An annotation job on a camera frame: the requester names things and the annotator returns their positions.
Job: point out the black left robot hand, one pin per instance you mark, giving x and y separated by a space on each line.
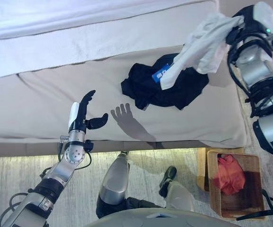
81 113

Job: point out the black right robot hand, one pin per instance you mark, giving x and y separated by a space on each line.
262 16

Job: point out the white garment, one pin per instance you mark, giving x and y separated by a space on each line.
207 40

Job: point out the black garment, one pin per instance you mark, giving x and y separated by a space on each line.
145 89

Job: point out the red garment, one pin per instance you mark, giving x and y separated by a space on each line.
229 175

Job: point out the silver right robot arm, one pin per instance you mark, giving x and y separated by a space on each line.
257 68

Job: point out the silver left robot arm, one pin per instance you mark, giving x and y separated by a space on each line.
60 170

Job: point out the beige bed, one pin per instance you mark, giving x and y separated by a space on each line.
44 106

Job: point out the woven wicker basket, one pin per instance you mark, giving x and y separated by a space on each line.
252 179

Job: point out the white duvet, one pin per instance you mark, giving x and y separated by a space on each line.
55 30

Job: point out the grey striped rug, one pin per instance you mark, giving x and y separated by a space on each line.
20 175

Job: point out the blue printed label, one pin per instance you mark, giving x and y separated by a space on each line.
160 74

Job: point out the grey robot torso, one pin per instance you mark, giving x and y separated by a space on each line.
126 218

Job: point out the silver right robot leg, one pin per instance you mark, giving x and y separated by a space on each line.
177 194

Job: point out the brown bed frame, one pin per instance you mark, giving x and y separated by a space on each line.
32 149

